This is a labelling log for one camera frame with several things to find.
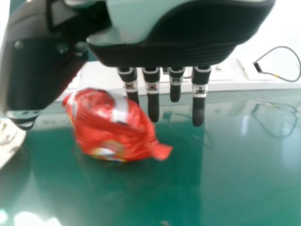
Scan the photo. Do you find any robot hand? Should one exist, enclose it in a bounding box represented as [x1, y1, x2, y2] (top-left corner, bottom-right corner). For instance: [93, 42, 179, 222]
[0, 0, 276, 130]

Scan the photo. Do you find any red biscuit packet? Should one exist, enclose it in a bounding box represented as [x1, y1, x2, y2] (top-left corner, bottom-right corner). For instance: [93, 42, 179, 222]
[62, 88, 174, 163]

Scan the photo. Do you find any plate with brown leaf pattern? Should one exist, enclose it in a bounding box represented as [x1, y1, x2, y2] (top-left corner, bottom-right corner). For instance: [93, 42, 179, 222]
[0, 119, 26, 170]

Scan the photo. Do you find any white socket panel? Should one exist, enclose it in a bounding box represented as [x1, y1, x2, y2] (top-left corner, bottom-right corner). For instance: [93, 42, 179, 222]
[237, 57, 276, 81]

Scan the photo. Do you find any thin grey cable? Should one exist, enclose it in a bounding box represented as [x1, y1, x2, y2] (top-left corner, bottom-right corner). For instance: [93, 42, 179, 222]
[253, 46, 301, 82]

